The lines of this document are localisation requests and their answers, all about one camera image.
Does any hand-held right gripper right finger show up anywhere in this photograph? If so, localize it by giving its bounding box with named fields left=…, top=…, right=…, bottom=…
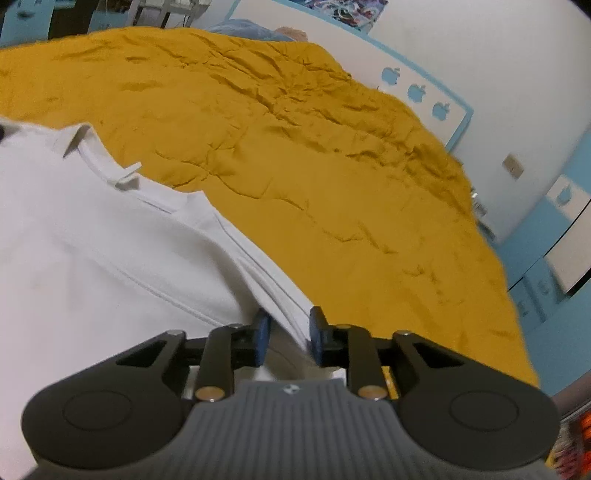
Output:
left=309, top=306, right=472, bottom=400

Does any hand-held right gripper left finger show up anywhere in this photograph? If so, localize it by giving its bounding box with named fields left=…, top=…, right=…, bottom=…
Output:
left=108, top=309, right=271, bottom=400

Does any white printed sweatshirt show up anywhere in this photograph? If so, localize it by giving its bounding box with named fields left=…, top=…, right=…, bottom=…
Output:
left=0, top=117, right=347, bottom=480

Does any mustard yellow quilt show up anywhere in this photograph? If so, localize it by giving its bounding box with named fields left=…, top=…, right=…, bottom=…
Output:
left=0, top=25, right=541, bottom=402

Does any blue nightstand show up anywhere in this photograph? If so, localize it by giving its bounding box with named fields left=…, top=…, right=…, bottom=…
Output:
left=468, top=185, right=502, bottom=245

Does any blue white wardrobe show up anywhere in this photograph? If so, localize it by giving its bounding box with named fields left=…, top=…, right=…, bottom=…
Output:
left=494, top=152, right=591, bottom=402

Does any black edged wardrobe mirror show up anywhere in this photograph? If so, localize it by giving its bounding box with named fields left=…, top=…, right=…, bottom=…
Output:
left=545, top=222, right=591, bottom=297

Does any white blue bed headboard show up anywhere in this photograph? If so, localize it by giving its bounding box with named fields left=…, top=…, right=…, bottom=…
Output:
left=228, top=0, right=475, bottom=151

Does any blue pillow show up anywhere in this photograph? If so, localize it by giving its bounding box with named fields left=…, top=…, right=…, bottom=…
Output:
left=208, top=18, right=296, bottom=44

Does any grey utility cart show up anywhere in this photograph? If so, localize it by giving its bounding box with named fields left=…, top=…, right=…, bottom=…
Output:
left=131, top=0, right=211, bottom=28

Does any white desk with blue drawers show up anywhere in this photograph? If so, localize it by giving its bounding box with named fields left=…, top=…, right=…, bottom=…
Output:
left=0, top=0, right=132, bottom=42

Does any beige wall switch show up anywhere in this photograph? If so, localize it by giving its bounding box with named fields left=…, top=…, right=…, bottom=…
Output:
left=502, top=154, right=525, bottom=179

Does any pale blue wall poster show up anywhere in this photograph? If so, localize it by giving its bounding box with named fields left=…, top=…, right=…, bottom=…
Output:
left=313, top=0, right=389, bottom=31

